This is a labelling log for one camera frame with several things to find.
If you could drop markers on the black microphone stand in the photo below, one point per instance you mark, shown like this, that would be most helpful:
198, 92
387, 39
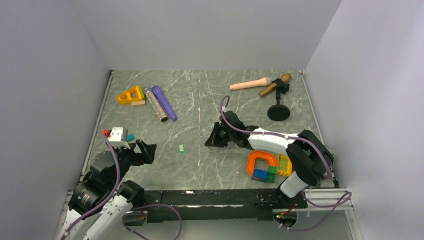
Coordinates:
279, 112

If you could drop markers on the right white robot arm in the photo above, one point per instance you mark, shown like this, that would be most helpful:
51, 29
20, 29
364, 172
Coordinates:
310, 158

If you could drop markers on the yellow toy brick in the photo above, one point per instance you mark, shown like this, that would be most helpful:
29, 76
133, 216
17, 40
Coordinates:
284, 165

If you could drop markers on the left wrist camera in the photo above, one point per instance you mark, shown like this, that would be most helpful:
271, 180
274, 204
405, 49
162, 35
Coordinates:
117, 137

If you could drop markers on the blue toy brick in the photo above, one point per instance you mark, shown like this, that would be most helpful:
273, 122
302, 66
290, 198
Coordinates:
260, 175

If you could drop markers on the green toy brick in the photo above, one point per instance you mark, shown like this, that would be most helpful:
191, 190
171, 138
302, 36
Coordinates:
271, 173

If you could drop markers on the orange triangle toy block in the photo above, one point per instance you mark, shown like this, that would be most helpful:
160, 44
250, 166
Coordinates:
134, 94

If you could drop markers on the glitter tube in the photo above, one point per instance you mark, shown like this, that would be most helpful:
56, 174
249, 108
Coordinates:
155, 104

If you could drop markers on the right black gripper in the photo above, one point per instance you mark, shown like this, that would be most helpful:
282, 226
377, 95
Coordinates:
214, 140

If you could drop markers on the purple tube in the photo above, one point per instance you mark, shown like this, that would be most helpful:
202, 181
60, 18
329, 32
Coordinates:
158, 92

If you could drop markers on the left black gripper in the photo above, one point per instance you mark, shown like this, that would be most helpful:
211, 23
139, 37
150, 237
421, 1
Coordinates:
147, 154

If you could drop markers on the light wooden block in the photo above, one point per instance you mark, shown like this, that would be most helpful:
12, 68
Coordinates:
138, 103

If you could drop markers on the orange curved track piece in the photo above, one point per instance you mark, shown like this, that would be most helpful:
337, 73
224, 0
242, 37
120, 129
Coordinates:
258, 158

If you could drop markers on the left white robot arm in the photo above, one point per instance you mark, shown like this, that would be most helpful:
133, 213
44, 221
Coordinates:
102, 198

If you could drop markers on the teal rectangular block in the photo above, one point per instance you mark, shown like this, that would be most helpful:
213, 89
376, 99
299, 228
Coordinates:
130, 137

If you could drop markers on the gold microphone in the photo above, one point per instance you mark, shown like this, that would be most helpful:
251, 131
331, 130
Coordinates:
275, 84

